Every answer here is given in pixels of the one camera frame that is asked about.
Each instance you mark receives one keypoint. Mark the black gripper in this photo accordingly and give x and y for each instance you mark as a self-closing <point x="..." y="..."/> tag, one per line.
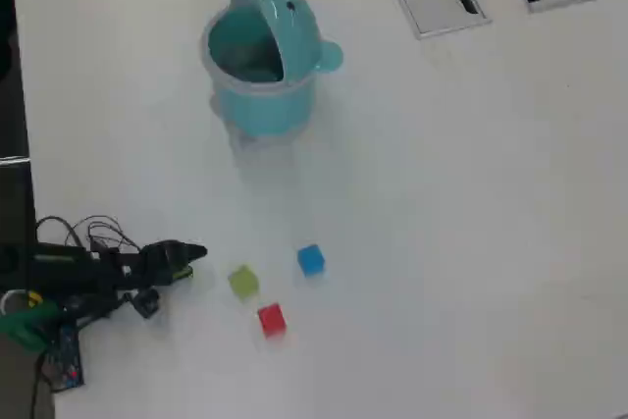
<point x="144" y="267"/>

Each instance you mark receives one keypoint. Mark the green lego block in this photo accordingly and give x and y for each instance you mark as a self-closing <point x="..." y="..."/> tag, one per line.
<point x="243" y="281"/>

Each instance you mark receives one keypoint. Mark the red lego block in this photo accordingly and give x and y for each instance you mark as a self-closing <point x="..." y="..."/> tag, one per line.
<point x="271" y="318"/>

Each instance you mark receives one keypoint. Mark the blue lego block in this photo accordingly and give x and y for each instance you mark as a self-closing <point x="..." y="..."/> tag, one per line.
<point x="310" y="260"/>

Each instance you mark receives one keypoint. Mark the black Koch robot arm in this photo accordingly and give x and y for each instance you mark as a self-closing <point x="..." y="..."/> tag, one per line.
<point x="73" y="269"/>

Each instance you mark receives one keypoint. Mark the teal whale-shaped bin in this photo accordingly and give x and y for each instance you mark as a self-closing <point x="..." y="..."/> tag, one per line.
<point x="265" y="105"/>

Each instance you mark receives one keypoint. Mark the blue circuit board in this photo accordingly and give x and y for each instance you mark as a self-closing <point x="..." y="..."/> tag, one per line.
<point x="66" y="360"/>

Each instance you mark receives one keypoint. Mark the yellow connector piece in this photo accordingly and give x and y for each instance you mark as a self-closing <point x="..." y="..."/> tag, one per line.
<point x="34" y="298"/>

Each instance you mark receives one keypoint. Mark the green table clamp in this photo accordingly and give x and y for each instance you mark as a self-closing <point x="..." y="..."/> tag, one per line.
<point x="24" y="326"/>

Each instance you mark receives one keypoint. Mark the black cabinet with metal edge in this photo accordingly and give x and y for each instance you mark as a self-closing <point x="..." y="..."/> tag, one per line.
<point x="15" y="203"/>

